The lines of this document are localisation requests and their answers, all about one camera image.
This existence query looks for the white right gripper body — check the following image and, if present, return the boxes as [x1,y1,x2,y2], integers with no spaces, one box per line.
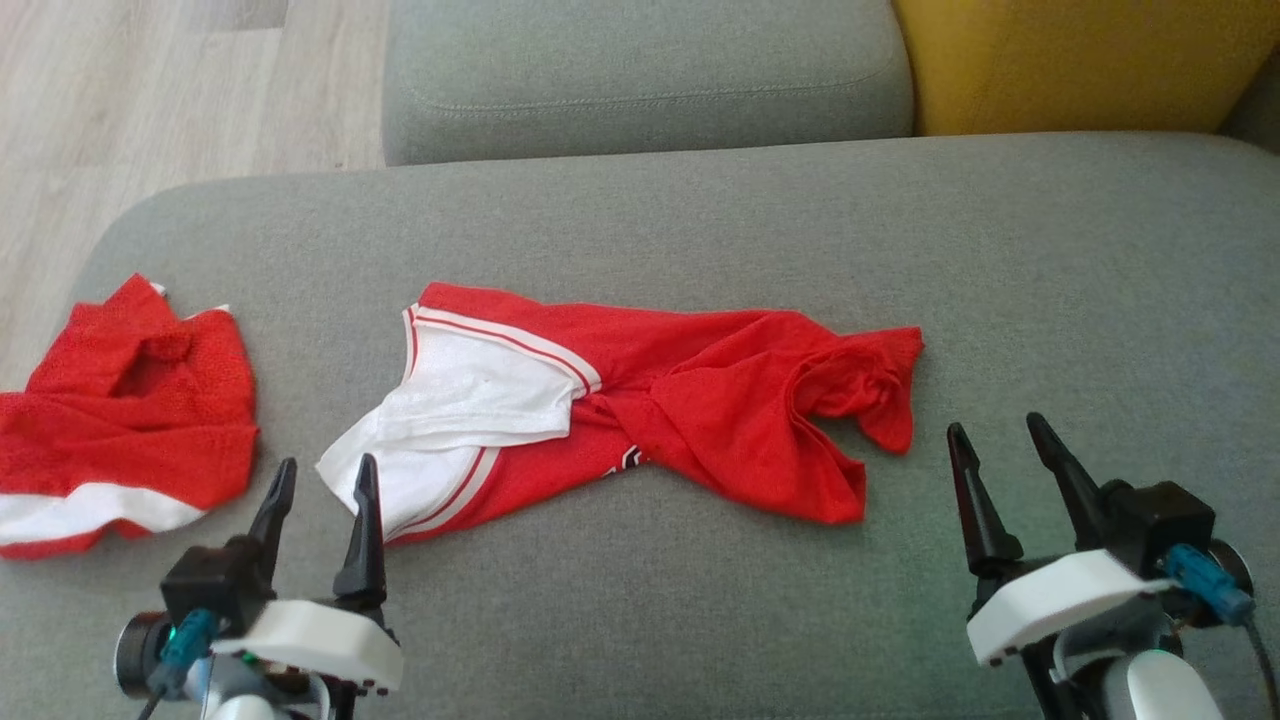
[966,548,1181,668]

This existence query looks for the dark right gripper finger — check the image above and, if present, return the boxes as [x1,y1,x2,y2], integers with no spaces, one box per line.
[947,422,1024,578]
[1026,412,1111,551]

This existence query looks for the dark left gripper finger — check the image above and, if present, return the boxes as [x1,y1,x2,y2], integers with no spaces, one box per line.
[247,458,298,581]
[333,453,388,611]

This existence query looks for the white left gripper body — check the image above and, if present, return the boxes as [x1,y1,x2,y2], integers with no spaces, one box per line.
[210,598,404,696]

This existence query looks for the red white-striped shorts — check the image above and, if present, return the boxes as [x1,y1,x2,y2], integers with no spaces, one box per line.
[0,274,260,561]

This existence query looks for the red basketball jersey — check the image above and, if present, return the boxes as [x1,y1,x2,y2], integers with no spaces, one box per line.
[316,282,924,544]

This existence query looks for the grey sofa seat cushion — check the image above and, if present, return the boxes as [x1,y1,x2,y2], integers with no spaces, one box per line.
[0,132,1280,720]

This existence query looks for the grey sofa back cushion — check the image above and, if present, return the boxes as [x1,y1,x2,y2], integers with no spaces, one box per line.
[382,0,915,167]
[1218,50,1280,156]

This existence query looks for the yellow cushion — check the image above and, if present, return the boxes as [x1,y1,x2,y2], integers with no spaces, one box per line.
[892,0,1280,137]

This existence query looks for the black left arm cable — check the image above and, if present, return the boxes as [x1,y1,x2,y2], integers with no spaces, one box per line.
[135,608,221,720]

